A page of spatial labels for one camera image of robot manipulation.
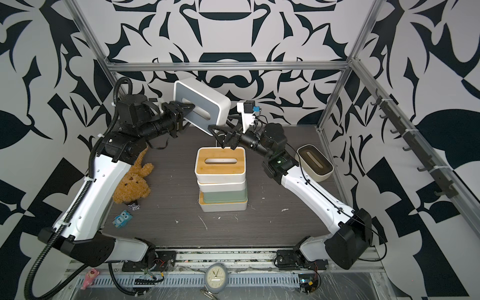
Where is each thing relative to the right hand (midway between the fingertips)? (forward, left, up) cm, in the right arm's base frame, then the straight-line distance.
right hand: (216, 121), depth 59 cm
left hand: (+6, +8, +2) cm, 10 cm away
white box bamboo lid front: (-13, -2, -37) cm, 40 cm away
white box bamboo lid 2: (-11, -1, -21) cm, 24 cm away
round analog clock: (-37, +2, -41) cm, 55 cm away
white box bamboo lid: (-6, +1, -15) cm, 16 cm away
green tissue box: (-10, -1, -34) cm, 35 cm away
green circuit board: (-39, -32, -47) cm, 69 cm away
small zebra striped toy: (-11, +40, -40) cm, 58 cm away
